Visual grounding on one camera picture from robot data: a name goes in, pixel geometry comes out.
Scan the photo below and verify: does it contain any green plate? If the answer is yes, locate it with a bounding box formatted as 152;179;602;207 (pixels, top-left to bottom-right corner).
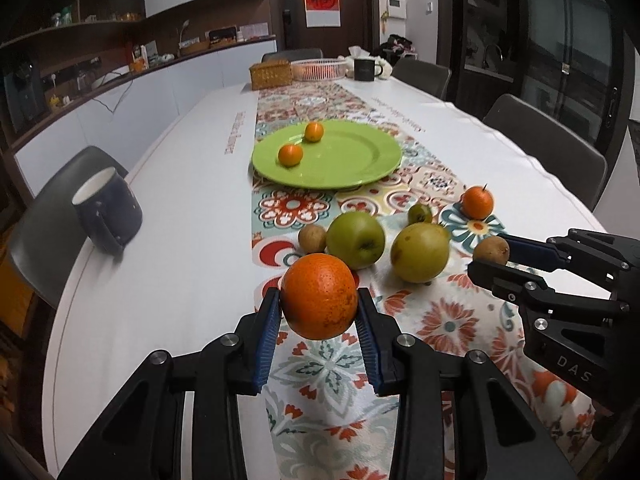
251;120;402;191

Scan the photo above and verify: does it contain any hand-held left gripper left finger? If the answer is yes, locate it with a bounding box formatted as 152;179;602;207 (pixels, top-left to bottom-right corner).
57;287;282;480

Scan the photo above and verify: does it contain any large orange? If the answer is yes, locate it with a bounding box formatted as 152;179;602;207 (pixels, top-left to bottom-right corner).
279;253;359;339

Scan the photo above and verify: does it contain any wicker basket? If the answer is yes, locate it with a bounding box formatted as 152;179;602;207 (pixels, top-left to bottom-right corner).
249;59;293;91

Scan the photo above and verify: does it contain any black appliance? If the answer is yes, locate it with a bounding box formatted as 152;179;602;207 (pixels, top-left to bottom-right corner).
4;61;49;131

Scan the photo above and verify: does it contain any black mug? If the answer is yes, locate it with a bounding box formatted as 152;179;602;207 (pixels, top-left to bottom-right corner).
353;57;384;81

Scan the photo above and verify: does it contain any dark blue mug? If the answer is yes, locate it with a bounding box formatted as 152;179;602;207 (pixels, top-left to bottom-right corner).
71;167;143;255

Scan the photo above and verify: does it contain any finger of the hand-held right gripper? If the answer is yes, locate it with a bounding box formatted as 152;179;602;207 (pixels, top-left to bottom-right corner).
496;228;640;286
467;258;632;332

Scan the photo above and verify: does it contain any patterned table runner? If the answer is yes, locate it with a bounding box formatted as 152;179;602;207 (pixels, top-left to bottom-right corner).
250;77;601;480

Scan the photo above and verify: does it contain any green apple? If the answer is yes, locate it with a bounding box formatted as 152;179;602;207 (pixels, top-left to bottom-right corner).
326;211;386;270

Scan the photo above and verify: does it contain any dark clothing pile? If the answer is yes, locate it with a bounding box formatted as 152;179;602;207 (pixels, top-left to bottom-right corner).
372;34;419;67

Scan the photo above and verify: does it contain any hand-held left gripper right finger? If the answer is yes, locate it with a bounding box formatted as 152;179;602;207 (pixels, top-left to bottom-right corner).
355;287;581;480

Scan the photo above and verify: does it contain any grey chair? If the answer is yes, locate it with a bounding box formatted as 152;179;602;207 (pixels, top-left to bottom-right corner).
392;57;452;100
9;146;131;311
482;94;608;211
261;48;324;64

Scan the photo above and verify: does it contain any yellow-green pear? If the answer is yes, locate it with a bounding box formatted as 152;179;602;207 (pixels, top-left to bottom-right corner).
390;223;451;284

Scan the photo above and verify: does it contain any brown box with cable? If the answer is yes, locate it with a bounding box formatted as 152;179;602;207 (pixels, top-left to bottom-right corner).
179;20;209;56

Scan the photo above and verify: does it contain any white and pink basket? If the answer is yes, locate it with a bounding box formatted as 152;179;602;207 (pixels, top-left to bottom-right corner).
290;58;347;82

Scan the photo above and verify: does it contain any mandarin with stem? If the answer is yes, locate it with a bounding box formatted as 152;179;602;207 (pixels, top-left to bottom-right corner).
460;184;495;220

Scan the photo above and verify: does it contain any brown kiwi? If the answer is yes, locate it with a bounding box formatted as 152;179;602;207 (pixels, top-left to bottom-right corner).
298;225;328;255
472;237;511;265

